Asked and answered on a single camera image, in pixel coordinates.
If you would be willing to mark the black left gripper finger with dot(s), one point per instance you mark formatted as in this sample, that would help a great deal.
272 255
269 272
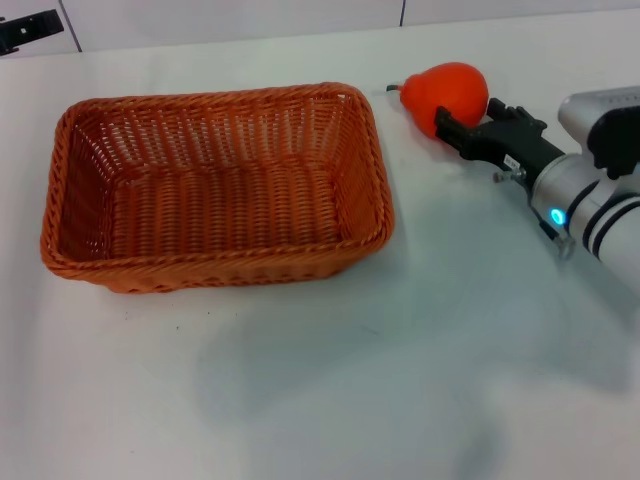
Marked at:
30 27

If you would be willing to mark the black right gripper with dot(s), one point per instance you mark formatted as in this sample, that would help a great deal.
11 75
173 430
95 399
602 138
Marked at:
515 145

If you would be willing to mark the orange toy pear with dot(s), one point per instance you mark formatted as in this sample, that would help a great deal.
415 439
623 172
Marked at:
445 90

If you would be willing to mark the orange woven wicker basket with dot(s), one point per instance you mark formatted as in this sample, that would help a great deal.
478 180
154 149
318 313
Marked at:
220 210

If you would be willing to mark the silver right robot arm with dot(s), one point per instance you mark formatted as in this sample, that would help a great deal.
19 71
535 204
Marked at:
595 200

